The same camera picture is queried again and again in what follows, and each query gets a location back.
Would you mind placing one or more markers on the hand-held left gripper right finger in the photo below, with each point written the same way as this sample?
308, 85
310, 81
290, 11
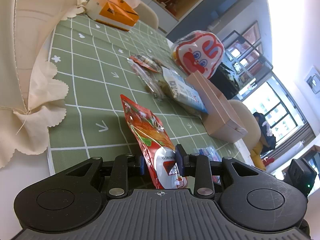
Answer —
179, 160

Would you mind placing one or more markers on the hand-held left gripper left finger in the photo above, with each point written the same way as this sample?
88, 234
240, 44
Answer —
141, 165

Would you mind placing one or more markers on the red snack packet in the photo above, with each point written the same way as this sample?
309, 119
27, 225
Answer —
147, 130

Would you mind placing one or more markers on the pink cardboard box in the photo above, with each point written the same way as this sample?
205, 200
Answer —
220, 120

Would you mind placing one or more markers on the large blue snack packet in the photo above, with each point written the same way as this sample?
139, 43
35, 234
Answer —
182, 90

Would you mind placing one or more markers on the dark blue clothes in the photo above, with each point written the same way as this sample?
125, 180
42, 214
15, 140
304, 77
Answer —
265, 135

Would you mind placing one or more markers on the beige chair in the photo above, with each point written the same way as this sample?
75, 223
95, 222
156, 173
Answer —
245, 120
150, 15

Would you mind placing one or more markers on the clear snack packet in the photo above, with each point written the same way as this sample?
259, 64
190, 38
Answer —
150, 80

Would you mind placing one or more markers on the black fish tank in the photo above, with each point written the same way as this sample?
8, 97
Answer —
225, 80

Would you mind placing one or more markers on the red label clear packet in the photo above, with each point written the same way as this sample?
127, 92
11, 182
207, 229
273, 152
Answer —
143, 61

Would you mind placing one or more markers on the white red rabbit bag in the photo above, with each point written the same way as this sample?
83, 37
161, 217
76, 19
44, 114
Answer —
200, 52

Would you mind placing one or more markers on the orange tissue box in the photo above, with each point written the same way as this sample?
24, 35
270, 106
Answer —
117, 12

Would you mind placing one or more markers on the cream scalloped cloth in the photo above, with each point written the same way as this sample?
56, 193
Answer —
25, 55

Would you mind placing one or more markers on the grey wall panel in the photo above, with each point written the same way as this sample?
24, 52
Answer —
312, 80

